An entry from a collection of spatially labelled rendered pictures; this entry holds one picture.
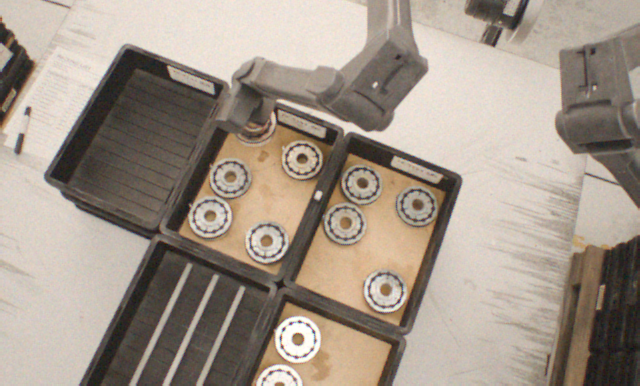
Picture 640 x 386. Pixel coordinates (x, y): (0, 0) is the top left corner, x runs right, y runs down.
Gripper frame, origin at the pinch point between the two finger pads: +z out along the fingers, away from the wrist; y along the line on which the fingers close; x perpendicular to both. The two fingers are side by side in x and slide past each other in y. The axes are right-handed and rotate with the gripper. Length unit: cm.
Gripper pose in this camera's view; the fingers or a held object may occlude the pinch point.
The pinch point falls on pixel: (253, 118)
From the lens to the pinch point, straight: 137.9
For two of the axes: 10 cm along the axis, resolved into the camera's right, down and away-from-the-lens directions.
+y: 9.2, 3.8, -1.0
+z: -0.2, 3.2, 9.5
